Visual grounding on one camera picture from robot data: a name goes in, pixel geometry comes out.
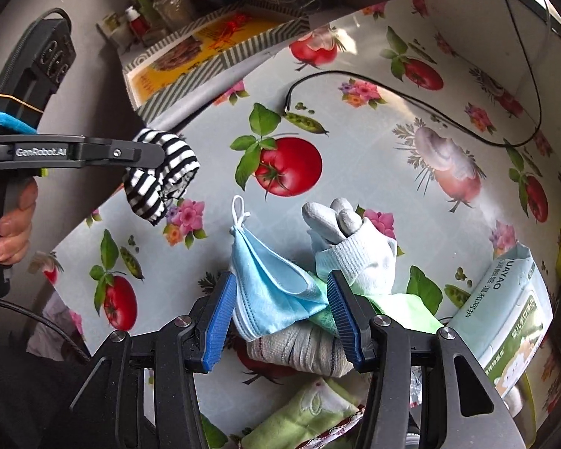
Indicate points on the green microfiber cloth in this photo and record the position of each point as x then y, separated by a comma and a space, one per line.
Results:
402, 311

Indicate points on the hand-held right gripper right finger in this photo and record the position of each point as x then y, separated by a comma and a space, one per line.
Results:
345, 322

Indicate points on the small white sock ball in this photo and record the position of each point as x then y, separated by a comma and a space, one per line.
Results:
369, 252

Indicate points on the black white striped sock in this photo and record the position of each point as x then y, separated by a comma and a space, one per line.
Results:
145, 196

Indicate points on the blue face mask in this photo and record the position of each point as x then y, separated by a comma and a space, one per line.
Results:
271, 290

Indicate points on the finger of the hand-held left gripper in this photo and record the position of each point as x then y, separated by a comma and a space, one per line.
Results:
121, 152

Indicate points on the wet wipes pack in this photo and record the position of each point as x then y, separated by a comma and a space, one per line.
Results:
505, 318

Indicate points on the striped printed cardboard box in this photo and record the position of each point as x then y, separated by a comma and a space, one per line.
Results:
205, 51

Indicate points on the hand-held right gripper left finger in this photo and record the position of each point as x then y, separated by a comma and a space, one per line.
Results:
219, 320

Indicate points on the grey woven cloth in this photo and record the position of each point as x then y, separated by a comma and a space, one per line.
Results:
294, 346

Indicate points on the tomato print tablecloth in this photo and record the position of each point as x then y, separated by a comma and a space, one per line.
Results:
378, 159

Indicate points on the green embroidered towel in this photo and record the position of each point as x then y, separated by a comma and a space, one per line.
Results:
304, 411

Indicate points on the person's left hand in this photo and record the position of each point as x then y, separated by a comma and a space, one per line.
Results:
16, 231

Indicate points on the small red white bottle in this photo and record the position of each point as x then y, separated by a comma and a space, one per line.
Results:
133, 19

